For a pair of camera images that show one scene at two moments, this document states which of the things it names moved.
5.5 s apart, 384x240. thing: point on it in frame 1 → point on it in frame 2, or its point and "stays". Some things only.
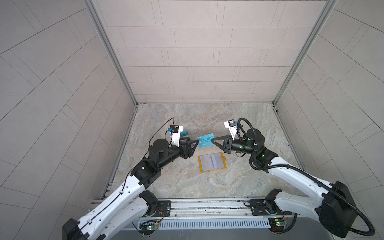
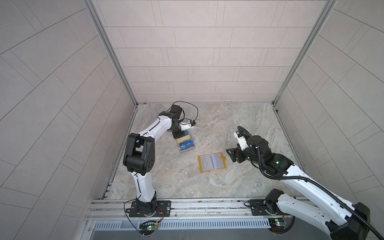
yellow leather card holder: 211,161 stays
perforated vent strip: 209,223 stays
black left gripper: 186,154 → 180,133
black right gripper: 226,140 → 236,150
